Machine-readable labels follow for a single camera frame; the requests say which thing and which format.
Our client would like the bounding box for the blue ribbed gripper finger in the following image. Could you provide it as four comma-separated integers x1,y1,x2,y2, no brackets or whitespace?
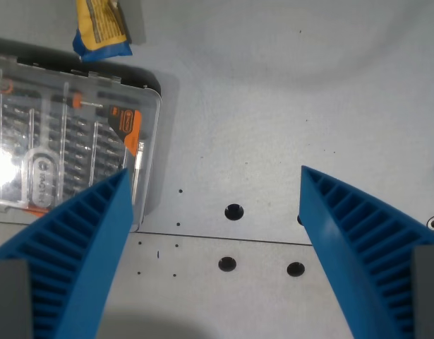
0,167,135,339
298,165,434,339

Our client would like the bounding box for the blue and yellow snack bag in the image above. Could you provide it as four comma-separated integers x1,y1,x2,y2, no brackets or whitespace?
72,0,133,64

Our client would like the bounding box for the clear screwdriver bit set case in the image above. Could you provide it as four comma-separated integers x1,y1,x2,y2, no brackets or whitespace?
0,36,164,227

